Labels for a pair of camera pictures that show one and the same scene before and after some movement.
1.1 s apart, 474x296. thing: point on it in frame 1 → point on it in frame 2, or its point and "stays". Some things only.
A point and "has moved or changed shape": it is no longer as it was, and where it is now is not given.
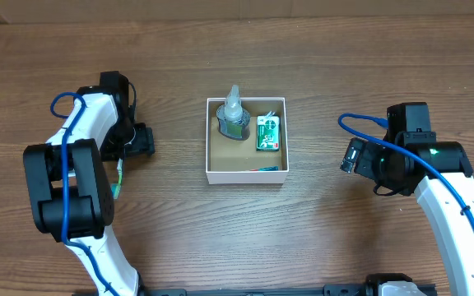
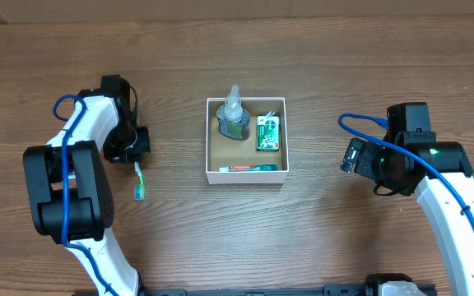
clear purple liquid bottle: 233,119 stays
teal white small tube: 268,168 has moved or changed shape
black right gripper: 370,153 stays
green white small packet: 268,131 stays
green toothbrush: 116,187 → 139,189
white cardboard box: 229,161 stays
